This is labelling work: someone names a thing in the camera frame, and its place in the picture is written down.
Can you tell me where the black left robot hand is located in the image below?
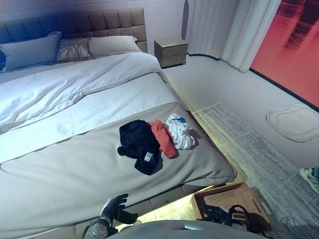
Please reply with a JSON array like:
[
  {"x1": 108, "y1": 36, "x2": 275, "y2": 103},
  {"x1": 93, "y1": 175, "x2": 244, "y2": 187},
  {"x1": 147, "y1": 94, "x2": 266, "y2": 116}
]
[{"x1": 99, "y1": 193, "x2": 139, "y2": 225}]

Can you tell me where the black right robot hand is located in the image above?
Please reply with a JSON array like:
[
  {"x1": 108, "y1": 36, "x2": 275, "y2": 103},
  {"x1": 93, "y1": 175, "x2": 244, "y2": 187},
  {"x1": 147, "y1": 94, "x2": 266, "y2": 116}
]
[{"x1": 199, "y1": 205, "x2": 231, "y2": 226}]

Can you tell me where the red garment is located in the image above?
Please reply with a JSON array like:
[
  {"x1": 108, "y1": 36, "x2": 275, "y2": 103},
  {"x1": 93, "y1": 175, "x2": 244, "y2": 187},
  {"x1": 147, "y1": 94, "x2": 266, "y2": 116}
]
[{"x1": 149, "y1": 120, "x2": 179, "y2": 159}]

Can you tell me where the person's sneaker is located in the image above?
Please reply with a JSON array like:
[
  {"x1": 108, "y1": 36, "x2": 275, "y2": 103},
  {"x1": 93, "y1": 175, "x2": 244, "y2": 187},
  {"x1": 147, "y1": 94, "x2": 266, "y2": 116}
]
[{"x1": 299, "y1": 167, "x2": 319, "y2": 195}]

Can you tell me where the white curtain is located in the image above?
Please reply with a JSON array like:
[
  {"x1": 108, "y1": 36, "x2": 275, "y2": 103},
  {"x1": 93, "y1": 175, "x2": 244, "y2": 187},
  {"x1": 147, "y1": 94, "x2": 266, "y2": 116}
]
[{"x1": 186, "y1": 0, "x2": 282, "y2": 73}]

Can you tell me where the white garment with blue print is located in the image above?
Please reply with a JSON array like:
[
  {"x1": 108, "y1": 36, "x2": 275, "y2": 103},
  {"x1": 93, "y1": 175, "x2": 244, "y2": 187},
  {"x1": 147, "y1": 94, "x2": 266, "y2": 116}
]
[{"x1": 164, "y1": 113, "x2": 196, "y2": 150}]

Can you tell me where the plain white pillow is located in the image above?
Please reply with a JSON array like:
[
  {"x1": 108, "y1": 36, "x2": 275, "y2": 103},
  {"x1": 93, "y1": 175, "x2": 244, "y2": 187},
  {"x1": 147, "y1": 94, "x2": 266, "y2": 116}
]
[{"x1": 0, "y1": 31, "x2": 63, "y2": 72}]

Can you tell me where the tufted brown headboard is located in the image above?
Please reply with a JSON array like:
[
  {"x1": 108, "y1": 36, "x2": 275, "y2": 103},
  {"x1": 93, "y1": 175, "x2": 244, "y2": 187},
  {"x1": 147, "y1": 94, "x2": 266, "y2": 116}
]
[{"x1": 0, "y1": 7, "x2": 148, "y2": 53}]

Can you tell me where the grey striped rug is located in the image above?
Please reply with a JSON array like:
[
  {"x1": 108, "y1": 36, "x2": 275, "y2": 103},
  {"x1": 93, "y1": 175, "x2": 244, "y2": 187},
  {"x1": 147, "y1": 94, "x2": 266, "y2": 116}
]
[{"x1": 191, "y1": 103, "x2": 319, "y2": 239}]

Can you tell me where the large bed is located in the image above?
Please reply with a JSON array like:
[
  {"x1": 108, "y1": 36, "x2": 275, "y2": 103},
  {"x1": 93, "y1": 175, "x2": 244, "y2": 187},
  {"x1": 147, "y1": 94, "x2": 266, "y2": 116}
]
[{"x1": 0, "y1": 102, "x2": 237, "y2": 239}]

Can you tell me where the white duvet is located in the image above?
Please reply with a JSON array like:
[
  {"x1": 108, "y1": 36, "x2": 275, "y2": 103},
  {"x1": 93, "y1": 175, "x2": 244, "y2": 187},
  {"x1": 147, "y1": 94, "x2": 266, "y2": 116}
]
[{"x1": 0, "y1": 51, "x2": 170, "y2": 132}]

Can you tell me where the tan upholstered bed frame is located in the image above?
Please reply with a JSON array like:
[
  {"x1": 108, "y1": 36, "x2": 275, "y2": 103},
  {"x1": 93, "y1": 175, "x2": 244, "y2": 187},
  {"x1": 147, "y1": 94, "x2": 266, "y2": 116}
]
[{"x1": 73, "y1": 183, "x2": 217, "y2": 239}]

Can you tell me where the patterned throw cushion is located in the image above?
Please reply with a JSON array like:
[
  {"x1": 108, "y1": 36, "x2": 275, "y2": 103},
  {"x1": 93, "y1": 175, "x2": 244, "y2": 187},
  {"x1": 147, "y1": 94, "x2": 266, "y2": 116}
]
[{"x1": 56, "y1": 37, "x2": 95, "y2": 62}]

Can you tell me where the black garment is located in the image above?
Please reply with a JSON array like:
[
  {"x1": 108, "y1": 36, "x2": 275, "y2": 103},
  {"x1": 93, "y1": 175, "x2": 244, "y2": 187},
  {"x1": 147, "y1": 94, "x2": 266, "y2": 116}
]
[{"x1": 117, "y1": 119, "x2": 164, "y2": 176}]

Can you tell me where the brown wooden nightstand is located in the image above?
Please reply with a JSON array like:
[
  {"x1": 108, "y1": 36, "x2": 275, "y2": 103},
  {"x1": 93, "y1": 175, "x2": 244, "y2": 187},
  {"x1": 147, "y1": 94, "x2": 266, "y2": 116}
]
[{"x1": 154, "y1": 36, "x2": 189, "y2": 69}]

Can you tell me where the red wall panel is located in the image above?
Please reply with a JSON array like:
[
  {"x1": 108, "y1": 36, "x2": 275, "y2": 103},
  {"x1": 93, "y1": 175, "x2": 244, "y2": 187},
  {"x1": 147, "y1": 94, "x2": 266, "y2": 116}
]
[{"x1": 250, "y1": 0, "x2": 319, "y2": 108}]

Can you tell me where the grey robot torso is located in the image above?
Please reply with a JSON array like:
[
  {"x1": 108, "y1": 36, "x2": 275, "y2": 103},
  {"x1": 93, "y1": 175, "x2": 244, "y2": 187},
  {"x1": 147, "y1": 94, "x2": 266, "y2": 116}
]
[{"x1": 107, "y1": 220, "x2": 252, "y2": 239}]

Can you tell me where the beige pillow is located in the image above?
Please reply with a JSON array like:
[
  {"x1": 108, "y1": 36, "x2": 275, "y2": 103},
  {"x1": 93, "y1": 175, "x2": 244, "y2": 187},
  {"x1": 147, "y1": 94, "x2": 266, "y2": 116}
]
[{"x1": 88, "y1": 36, "x2": 143, "y2": 59}]

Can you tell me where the white textured blanket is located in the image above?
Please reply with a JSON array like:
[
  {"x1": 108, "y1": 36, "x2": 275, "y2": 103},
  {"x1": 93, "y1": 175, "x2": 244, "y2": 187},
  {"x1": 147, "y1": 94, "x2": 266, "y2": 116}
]
[{"x1": 0, "y1": 72, "x2": 189, "y2": 156}]

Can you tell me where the woven wicker basket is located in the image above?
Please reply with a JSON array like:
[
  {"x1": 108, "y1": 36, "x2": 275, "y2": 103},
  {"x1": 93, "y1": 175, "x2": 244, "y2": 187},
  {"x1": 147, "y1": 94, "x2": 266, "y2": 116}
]
[{"x1": 191, "y1": 182, "x2": 272, "y2": 234}]

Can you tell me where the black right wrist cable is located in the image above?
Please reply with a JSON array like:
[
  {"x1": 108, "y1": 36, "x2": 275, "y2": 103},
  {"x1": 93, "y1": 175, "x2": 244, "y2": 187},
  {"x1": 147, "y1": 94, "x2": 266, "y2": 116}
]
[{"x1": 228, "y1": 205, "x2": 253, "y2": 229}]

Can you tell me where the small white floor mat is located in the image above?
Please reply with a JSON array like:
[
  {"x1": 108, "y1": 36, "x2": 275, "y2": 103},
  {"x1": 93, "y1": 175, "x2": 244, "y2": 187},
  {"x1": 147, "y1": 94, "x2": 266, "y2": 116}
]
[{"x1": 266, "y1": 105, "x2": 319, "y2": 143}]

